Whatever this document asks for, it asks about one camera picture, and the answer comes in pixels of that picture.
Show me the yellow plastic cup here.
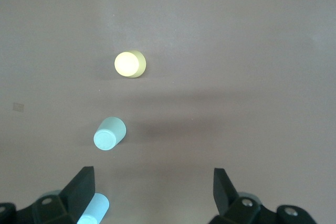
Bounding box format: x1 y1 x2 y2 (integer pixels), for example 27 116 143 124
114 50 147 79

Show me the light blue plastic cup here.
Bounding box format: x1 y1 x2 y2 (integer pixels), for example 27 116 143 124
77 192 110 224

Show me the pale green plastic cup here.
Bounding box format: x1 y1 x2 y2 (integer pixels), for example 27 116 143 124
93 116 128 152

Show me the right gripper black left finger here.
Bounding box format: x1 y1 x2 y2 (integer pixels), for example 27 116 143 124
15 166 96 224

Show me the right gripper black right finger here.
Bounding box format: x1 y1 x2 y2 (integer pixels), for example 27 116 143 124
208 167 277 224

